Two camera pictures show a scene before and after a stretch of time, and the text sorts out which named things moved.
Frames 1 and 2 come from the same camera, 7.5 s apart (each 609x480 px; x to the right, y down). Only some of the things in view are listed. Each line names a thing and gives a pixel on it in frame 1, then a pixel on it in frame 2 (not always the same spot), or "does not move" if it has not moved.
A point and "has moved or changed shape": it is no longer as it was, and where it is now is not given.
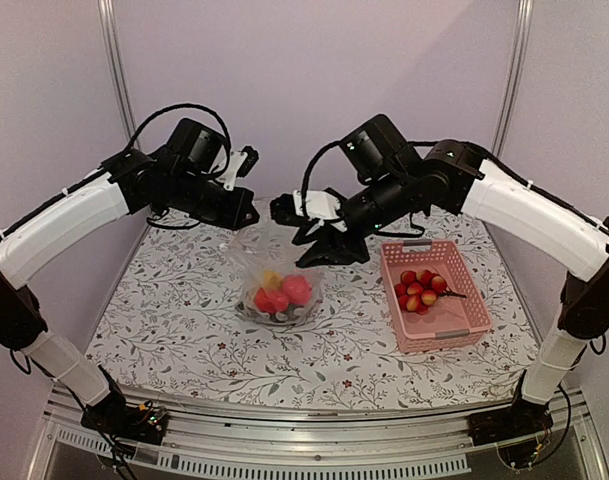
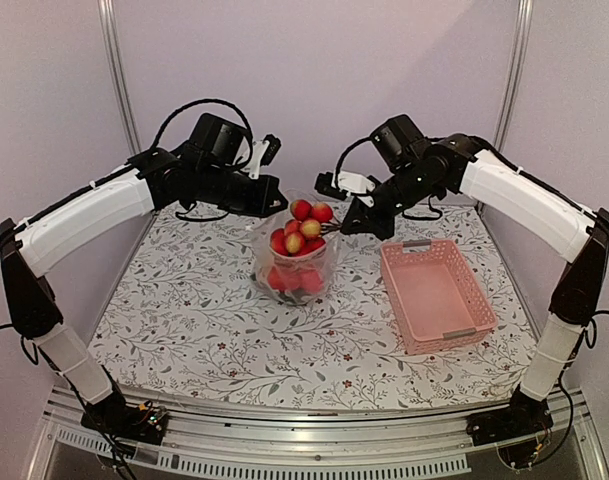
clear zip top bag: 276,288 has moved or changed shape
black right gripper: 338,249 -> 366,222
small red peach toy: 429,297 -> 294,243
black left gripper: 244,199 -> 261,207
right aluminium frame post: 515,76 does not move
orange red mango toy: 272,301 -> 284,279
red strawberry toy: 297,289 -> 310,282
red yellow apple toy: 425,277 has moved or changed shape
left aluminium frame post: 117,69 does not move
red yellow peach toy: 408,277 has moved or changed shape
